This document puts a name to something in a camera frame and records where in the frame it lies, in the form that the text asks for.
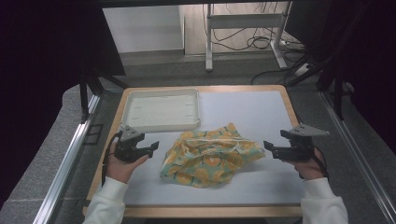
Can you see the black floor bracket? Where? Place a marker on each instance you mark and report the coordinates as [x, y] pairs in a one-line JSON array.
[[92, 133]]

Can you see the person's left hand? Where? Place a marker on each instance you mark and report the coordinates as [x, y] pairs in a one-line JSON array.
[[120, 169]]

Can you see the person's right hand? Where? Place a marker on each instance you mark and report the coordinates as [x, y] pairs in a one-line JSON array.
[[308, 169]]

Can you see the white table mat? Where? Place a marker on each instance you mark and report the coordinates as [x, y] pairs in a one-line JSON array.
[[255, 112]]

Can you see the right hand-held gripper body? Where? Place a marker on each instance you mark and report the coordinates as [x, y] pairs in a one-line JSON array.
[[299, 146]]

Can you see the aluminium rail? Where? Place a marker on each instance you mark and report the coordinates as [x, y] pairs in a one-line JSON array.
[[67, 158], [358, 149]]

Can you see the wooden table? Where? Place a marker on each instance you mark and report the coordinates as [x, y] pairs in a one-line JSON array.
[[286, 99]]

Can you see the black metal stand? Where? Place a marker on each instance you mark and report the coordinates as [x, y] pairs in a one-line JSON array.
[[337, 90], [90, 87]]

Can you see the white wall panel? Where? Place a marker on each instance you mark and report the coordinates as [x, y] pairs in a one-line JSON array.
[[143, 28]]

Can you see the white power strip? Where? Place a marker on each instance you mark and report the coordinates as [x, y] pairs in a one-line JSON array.
[[302, 70]]

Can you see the white metal desk frame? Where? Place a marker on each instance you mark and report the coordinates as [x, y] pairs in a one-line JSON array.
[[243, 20]]

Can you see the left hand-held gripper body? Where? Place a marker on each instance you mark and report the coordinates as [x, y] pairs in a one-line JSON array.
[[126, 149]]

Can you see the white plastic tray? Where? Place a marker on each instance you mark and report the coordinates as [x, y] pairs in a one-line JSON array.
[[162, 110]]

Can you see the dark curtain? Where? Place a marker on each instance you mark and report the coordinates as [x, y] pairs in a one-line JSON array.
[[370, 62], [37, 77]]

